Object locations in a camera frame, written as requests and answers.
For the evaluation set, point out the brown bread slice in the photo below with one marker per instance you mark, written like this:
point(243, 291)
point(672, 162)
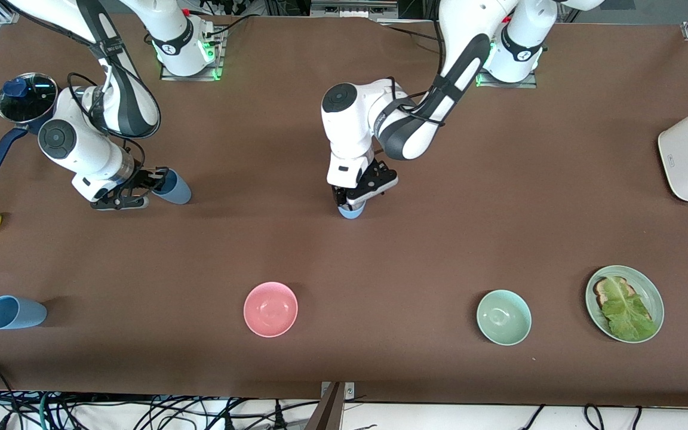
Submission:
point(601, 292)

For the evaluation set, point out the mint green bowl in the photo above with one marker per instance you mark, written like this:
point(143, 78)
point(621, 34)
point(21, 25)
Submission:
point(503, 318)

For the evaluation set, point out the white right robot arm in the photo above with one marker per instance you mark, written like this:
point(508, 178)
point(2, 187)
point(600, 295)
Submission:
point(90, 158)

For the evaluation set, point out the glass lid with blue knob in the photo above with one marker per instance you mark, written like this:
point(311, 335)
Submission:
point(27, 98)

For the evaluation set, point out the green lettuce leaf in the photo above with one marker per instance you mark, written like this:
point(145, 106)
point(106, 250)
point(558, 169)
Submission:
point(624, 313)

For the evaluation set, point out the brown post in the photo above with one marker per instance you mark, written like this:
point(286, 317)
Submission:
point(329, 412)

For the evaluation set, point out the light blue plastic cup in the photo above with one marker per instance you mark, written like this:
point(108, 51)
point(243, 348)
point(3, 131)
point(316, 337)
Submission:
point(353, 213)
point(178, 191)
point(18, 313)

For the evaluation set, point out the metal table bracket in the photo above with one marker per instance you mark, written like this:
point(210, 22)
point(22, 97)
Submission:
point(350, 391)

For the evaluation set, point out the pink bowl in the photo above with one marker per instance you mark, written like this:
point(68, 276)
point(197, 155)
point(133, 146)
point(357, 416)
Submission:
point(270, 309)

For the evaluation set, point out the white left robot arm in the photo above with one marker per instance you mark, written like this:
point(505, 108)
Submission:
point(350, 131)

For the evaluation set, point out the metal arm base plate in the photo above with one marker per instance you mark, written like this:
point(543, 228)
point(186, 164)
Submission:
point(499, 85)
point(217, 65)

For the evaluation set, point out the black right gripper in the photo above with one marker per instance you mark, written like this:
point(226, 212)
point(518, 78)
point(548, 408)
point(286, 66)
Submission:
point(142, 178)

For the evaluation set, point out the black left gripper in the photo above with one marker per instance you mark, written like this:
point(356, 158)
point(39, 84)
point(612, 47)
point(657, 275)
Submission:
point(341, 195)

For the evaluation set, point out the white power strip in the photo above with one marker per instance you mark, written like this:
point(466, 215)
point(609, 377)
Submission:
point(353, 9)

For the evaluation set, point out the mint green plate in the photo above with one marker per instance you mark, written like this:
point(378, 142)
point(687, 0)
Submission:
point(654, 298)

